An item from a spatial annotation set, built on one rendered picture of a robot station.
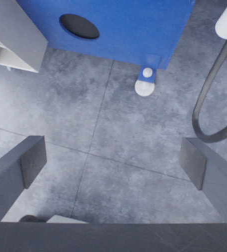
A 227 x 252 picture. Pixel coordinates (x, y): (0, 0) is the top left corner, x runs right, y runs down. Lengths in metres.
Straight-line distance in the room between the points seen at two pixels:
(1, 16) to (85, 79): 0.50
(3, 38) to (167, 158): 0.83
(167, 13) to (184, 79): 0.53
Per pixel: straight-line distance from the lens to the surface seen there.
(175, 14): 0.56
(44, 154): 0.17
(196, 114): 0.67
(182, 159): 0.17
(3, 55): 0.99
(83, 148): 0.96
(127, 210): 0.98
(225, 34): 0.41
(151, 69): 0.80
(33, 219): 1.04
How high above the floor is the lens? 0.92
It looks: 81 degrees down
